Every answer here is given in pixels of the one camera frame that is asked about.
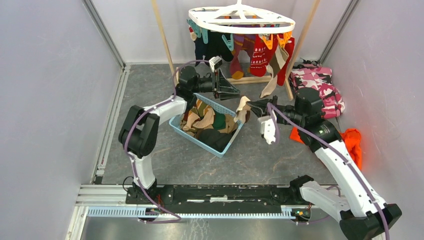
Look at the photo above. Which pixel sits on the black hanging sock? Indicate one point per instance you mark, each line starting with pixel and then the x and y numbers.
pixel 216 46

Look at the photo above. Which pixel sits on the teal clothespin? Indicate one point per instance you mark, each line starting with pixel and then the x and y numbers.
pixel 228 40
pixel 204 35

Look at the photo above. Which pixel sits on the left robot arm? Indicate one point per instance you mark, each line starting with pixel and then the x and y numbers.
pixel 139 132

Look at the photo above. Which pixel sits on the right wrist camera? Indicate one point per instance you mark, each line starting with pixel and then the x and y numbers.
pixel 267 129

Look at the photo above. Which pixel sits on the orange cloth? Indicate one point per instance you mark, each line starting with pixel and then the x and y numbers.
pixel 352 139

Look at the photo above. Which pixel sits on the tan sock in basket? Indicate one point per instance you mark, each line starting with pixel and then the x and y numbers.
pixel 202 116

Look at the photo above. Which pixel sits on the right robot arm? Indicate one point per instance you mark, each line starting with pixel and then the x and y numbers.
pixel 361 212

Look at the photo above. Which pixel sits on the cream white sock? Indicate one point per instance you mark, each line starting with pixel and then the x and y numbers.
pixel 274 66

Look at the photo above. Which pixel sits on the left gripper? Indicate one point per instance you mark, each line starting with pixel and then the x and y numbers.
pixel 220 84

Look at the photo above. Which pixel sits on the red white patterned sock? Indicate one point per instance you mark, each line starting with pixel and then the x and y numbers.
pixel 260 58

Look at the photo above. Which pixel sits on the purple striped hanging sock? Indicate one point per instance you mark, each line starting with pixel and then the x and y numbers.
pixel 241 42

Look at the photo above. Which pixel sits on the pink camouflage cloth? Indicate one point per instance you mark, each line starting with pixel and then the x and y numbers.
pixel 319 78

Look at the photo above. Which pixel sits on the red santa pattern sock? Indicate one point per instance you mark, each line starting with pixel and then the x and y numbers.
pixel 288 50

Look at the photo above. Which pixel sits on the orange clothespin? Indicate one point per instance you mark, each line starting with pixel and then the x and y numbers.
pixel 283 38
pixel 268 40

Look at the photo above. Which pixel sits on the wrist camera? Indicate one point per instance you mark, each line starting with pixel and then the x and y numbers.
pixel 215 63
pixel 267 129

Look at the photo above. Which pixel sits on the beige red cuffed sock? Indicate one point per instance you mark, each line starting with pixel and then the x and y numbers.
pixel 193 34

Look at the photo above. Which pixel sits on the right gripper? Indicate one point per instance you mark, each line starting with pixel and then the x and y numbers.
pixel 260 106

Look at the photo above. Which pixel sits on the white round sock hanger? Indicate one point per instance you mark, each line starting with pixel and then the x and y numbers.
pixel 239 18

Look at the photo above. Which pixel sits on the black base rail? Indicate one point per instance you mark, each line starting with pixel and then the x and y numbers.
pixel 216 199

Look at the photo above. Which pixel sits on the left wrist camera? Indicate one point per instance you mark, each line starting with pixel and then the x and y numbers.
pixel 215 63

